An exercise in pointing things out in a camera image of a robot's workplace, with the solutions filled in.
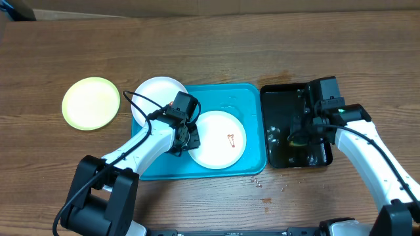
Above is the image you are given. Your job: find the teal plastic serving tray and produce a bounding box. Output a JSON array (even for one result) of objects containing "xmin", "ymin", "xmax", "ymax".
[{"xmin": 140, "ymin": 83, "xmax": 267, "ymax": 181}]

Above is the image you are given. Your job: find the white plate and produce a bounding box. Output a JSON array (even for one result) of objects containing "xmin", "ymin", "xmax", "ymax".
[
  {"xmin": 132, "ymin": 77, "xmax": 188, "ymax": 115},
  {"xmin": 188, "ymin": 111, "xmax": 247, "ymax": 169}
]

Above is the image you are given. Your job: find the green yellow sponge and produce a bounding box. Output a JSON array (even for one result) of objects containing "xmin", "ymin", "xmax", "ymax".
[{"xmin": 289, "ymin": 140, "xmax": 308, "ymax": 147}]

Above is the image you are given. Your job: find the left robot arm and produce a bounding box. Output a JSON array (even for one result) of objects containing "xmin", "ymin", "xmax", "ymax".
[{"xmin": 52, "ymin": 92, "xmax": 201, "ymax": 235}]

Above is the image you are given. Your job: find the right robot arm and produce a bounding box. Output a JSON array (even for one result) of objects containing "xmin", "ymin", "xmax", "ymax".
[{"xmin": 287, "ymin": 77, "xmax": 419, "ymax": 236}]

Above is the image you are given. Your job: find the dark object top left corner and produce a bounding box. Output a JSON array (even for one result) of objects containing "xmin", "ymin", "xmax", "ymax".
[{"xmin": 1, "ymin": 0, "xmax": 37, "ymax": 21}]

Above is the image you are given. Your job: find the green rimmed plate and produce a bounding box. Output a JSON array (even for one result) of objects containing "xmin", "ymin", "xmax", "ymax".
[{"xmin": 62, "ymin": 77, "xmax": 121, "ymax": 130}]

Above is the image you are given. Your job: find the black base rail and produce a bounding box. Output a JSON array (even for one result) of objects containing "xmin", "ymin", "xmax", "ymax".
[{"xmin": 146, "ymin": 227, "xmax": 327, "ymax": 236}]

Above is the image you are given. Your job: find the black rectangular water tray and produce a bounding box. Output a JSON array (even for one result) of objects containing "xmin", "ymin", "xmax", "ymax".
[{"xmin": 260, "ymin": 83, "xmax": 333, "ymax": 168}]

